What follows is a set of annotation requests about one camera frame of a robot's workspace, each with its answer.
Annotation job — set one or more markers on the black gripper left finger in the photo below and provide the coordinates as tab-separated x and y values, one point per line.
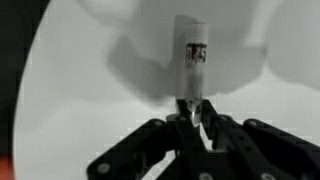
150	150

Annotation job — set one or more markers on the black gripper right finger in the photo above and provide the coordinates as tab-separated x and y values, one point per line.
260	150

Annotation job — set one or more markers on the white pen with black cap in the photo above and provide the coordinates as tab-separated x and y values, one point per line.
191	66

